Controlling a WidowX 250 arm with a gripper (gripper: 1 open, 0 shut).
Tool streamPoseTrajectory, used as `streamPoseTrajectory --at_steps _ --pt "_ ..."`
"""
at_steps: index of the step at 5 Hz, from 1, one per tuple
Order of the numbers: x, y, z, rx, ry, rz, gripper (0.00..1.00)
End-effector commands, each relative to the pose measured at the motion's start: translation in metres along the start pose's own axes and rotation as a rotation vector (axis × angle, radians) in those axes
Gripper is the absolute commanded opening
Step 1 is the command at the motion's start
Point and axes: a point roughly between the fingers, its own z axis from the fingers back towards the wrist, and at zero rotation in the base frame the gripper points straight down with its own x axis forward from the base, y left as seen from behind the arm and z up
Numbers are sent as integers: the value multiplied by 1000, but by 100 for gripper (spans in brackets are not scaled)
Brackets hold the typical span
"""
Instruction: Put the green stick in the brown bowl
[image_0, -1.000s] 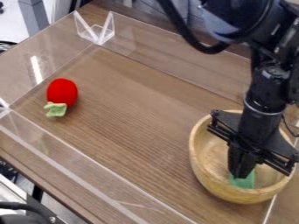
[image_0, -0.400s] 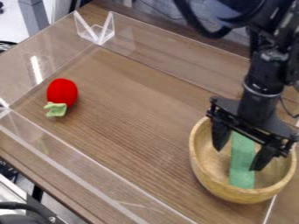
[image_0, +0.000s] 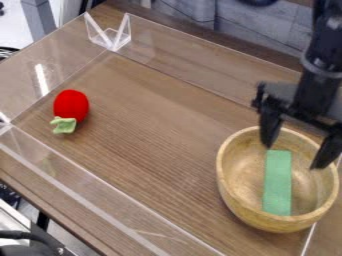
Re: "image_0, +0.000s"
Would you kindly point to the black equipment under table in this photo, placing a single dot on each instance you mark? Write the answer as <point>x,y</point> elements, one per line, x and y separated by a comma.
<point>31,242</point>

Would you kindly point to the red plush strawberry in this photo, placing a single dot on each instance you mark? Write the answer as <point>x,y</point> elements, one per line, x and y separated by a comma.
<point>71,108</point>

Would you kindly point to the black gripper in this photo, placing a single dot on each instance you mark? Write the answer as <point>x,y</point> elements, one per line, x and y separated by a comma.
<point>311,102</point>

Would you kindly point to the brown wooden bowl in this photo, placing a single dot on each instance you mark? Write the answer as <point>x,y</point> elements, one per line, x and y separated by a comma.
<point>241,179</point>

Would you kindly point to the green rectangular block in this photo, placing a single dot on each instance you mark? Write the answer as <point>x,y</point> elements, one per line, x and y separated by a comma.
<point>277,188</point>

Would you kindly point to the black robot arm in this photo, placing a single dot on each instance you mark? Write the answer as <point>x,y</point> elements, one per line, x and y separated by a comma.
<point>325,48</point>

